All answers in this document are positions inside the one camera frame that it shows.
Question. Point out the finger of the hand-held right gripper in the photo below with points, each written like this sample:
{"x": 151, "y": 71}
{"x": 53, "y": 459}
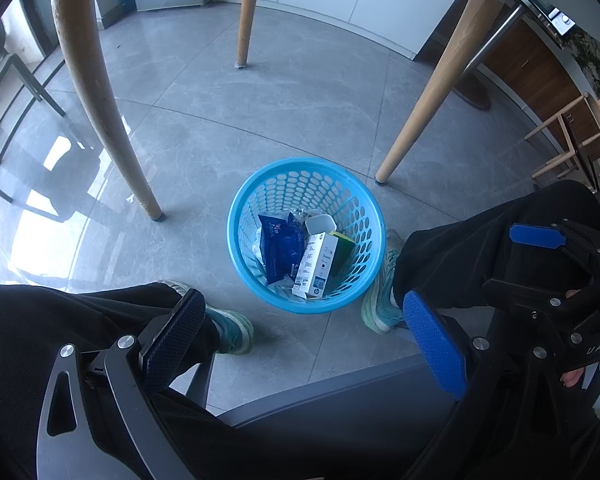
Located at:
{"x": 535, "y": 236}
{"x": 520, "y": 295}

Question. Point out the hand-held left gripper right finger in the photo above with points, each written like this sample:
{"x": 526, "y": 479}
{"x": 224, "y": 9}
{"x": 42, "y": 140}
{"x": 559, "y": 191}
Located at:
{"x": 435, "y": 345}

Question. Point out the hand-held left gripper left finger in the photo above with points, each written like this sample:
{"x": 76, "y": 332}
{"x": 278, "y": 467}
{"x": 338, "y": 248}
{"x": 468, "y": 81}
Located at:
{"x": 172, "y": 325}

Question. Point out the green yellow sponge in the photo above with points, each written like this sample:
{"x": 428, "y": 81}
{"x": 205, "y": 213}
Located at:
{"x": 344, "y": 255}

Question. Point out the blue snack bag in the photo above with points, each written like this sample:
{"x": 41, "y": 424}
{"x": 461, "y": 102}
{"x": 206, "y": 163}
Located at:
{"x": 280, "y": 245}

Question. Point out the small white box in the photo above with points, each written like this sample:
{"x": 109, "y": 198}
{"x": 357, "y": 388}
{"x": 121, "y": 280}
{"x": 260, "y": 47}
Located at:
{"x": 312, "y": 265}

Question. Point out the white plastic cup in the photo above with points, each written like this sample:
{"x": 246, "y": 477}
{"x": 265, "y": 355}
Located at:
{"x": 320, "y": 222}

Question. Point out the blue plastic basket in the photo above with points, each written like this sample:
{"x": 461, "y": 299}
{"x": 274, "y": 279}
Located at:
{"x": 280, "y": 185}

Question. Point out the person's right hand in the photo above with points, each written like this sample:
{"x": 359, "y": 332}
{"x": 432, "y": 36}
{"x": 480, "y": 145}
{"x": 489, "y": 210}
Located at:
{"x": 590, "y": 372}

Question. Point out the teal white sneaker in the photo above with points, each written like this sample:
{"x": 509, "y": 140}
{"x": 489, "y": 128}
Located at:
{"x": 232, "y": 332}
{"x": 380, "y": 305}

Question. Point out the wooden stool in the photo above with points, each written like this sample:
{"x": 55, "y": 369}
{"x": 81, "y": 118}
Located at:
{"x": 555, "y": 127}

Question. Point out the grey chair seat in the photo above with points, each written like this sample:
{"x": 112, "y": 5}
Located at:
{"x": 330, "y": 390}

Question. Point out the person's left leg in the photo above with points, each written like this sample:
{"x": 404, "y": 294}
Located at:
{"x": 55, "y": 310}

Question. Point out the wooden counter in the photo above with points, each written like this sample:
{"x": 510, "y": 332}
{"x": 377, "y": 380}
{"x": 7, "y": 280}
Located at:
{"x": 540, "y": 80}

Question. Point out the green leafy plant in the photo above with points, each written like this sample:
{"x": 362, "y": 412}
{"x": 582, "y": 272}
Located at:
{"x": 592, "y": 67}

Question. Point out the white microwave oven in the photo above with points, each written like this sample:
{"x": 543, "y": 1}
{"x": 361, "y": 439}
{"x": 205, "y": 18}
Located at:
{"x": 562, "y": 21}

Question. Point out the round white table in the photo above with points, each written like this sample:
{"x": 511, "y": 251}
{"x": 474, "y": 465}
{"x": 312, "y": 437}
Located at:
{"x": 95, "y": 85}

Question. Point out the grey metal chair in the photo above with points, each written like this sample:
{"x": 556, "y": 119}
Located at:
{"x": 35, "y": 85}

